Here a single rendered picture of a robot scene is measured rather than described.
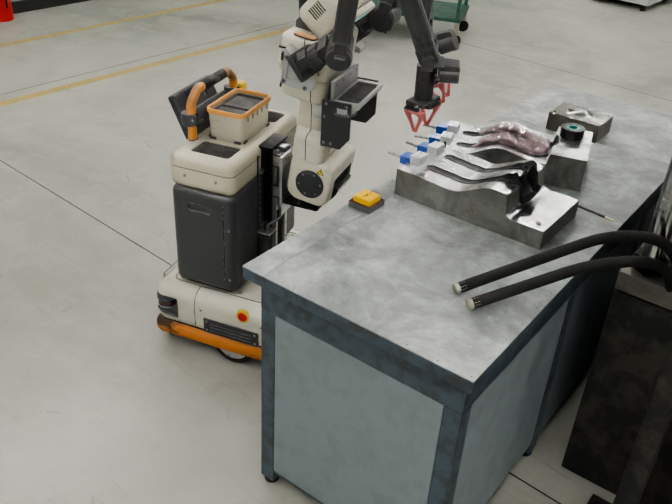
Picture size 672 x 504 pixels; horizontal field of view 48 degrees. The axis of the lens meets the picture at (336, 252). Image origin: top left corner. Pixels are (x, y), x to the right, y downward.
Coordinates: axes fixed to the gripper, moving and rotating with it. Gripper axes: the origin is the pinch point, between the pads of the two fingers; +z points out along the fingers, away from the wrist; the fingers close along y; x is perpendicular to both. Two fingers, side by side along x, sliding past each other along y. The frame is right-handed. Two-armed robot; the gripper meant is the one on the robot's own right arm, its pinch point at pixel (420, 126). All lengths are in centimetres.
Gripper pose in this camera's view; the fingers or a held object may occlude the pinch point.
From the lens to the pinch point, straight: 240.8
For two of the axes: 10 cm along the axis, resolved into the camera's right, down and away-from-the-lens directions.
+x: -8.0, -3.4, 5.0
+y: 6.0, -4.1, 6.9
